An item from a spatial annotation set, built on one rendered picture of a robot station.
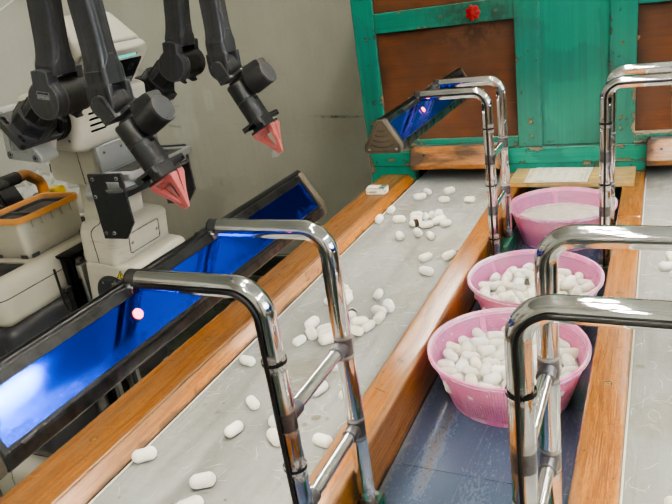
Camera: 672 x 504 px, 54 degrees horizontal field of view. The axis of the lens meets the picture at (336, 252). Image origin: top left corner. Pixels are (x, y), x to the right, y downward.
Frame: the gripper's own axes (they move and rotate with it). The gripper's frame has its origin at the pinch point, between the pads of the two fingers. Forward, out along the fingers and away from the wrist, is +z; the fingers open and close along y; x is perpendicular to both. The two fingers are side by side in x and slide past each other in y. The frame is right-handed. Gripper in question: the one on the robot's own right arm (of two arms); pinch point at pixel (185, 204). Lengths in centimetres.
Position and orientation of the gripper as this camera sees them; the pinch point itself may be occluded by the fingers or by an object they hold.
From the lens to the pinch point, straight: 138.5
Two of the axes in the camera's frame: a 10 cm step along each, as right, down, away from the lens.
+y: 3.8, -4.0, 8.3
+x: -7.4, 4.1, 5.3
